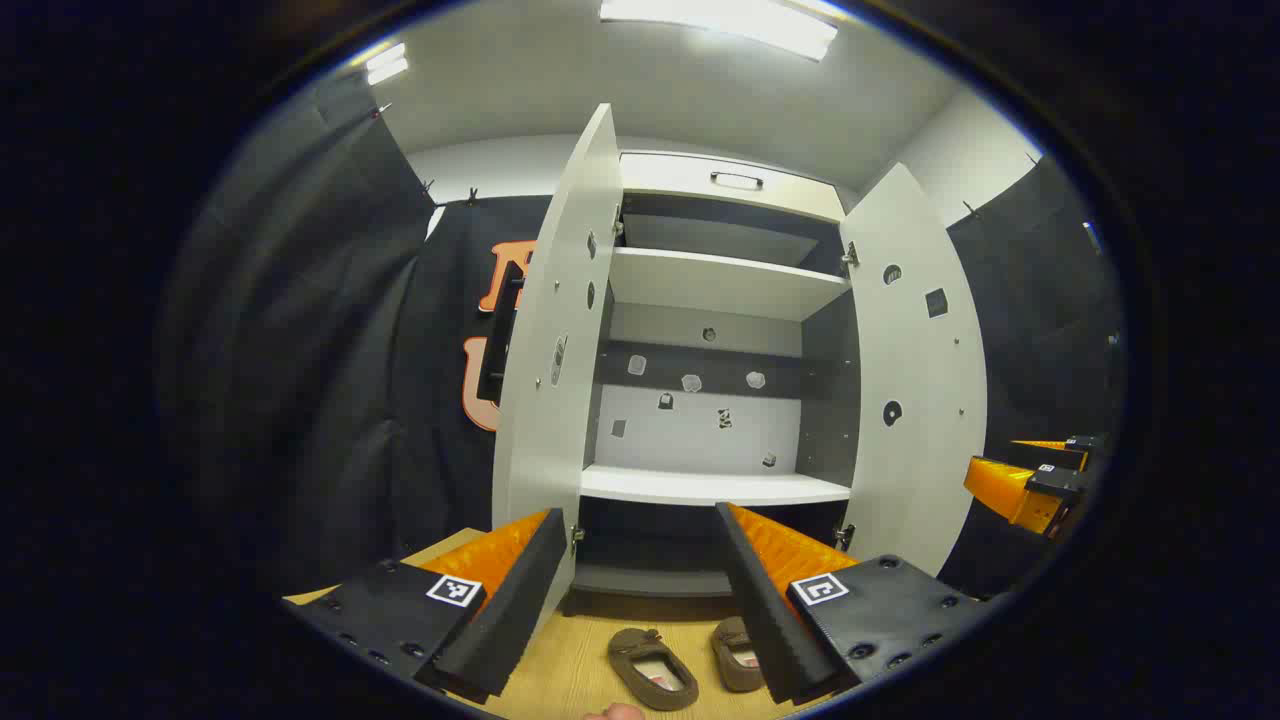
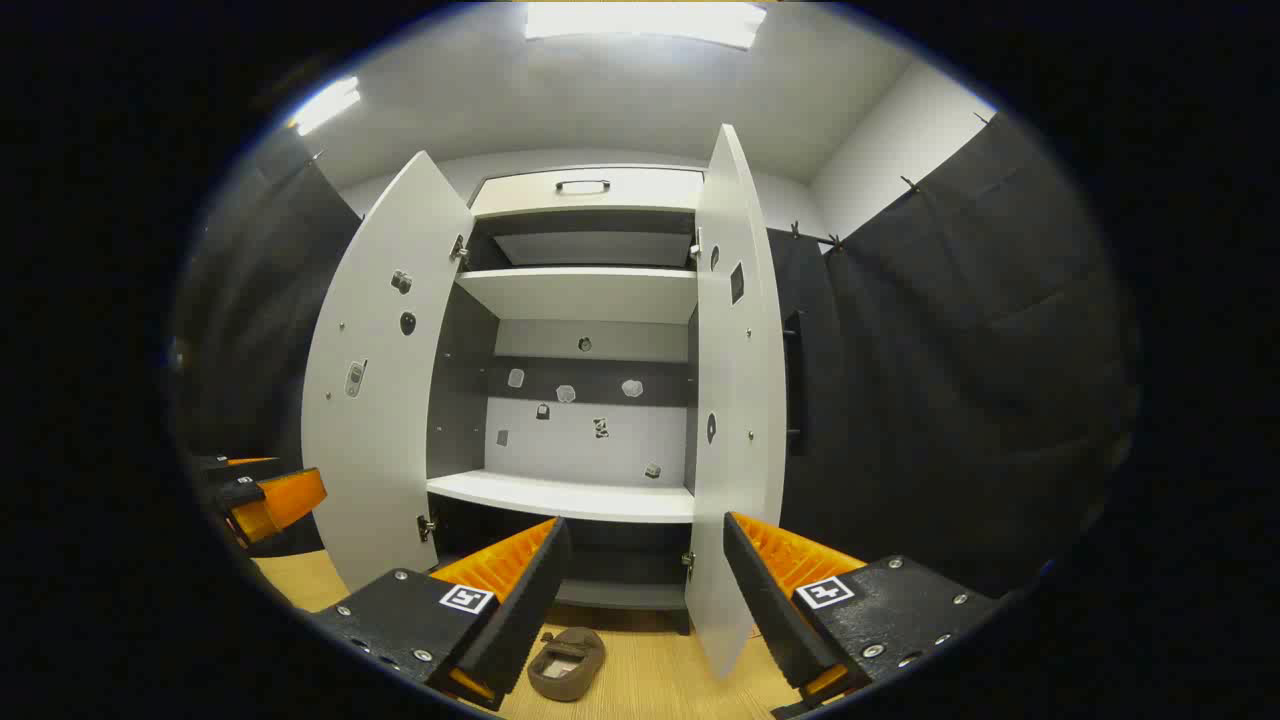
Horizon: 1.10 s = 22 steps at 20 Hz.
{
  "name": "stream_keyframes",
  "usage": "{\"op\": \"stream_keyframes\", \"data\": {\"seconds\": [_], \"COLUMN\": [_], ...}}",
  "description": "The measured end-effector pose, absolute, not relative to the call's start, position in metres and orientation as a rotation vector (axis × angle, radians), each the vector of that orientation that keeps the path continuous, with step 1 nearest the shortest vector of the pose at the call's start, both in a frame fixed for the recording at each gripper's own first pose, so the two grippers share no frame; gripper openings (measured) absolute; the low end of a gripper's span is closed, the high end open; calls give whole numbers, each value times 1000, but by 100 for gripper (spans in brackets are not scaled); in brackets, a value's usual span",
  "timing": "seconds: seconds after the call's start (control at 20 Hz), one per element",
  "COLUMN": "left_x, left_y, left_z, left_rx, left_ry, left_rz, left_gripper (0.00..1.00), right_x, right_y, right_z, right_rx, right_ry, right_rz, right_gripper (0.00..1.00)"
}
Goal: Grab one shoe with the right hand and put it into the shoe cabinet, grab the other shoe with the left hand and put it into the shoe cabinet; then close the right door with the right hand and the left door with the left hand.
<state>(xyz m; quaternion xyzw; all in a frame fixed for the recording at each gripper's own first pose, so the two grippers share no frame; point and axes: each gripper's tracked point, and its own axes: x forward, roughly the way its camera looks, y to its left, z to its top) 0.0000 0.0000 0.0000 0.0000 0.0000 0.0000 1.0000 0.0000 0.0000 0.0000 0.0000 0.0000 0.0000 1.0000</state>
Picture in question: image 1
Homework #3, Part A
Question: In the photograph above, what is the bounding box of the white shoe cabinet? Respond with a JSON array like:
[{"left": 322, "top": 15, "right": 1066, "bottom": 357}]
[{"left": 572, "top": 150, "right": 863, "bottom": 601}]

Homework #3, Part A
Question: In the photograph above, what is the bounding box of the black backdrop cloth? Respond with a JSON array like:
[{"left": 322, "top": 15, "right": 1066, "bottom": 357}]
[{"left": 160, "top": 70, "right": 1126, "bottom": 601}]

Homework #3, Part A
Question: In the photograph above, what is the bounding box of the long ceiling light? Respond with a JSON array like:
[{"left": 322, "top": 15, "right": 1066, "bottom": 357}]
[
  {"left": 363, "top": 42, "right": 409, "bottom": 86},
  {"left": 600, "top": 0, "right": 839, "bottom": 61}
]

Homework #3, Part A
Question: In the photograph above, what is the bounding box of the black door handle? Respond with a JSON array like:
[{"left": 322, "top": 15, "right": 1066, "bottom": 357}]
[{"left": 476, "top": 270, "right": 526, "bottom": 406}]

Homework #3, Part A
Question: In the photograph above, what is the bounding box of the white shoe cabinet door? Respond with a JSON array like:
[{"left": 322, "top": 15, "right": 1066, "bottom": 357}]
[
  {"left": 490, "top": 103, "right": 626, "bottom": 641},
  {"left": 838, "top": 163, "right": 989, "bottom": 579}
]

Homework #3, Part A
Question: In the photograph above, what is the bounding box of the brown fuzzy shoe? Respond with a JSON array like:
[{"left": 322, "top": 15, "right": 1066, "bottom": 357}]
[
  {"left": 711, "top": 616, "right": 766, "bottom": 693},
  {"left": 607, "top": 627, "right": 699, "bottom": 712}
]

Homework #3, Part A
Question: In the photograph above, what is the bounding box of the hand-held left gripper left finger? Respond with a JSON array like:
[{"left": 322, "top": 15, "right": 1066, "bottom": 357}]
[{"left": 283, "top": 508, "right": 569, "bottom": 704}]

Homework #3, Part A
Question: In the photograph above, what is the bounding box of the white cabinet drawer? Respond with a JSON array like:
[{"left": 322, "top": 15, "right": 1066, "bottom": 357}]
[{"left": 618, "top": 150, "right": 846, "bottom": 223}]

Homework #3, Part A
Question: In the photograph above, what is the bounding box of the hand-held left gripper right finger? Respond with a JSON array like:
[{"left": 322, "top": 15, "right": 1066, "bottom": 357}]
[{"left": 714, "top": 502, "right": 1006, "bottom": 706}]

